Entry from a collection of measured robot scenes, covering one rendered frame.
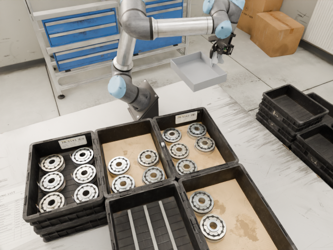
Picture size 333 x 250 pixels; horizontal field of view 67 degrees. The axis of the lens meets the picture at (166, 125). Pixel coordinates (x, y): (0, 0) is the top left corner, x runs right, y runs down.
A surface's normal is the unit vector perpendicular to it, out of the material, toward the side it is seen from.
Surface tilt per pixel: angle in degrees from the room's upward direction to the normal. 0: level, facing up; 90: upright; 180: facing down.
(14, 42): 90
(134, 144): 0
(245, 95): 0
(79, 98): 0
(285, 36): 89
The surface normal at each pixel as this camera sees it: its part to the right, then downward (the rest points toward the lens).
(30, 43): 0.44, 0.63
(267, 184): 0.00, -0.72
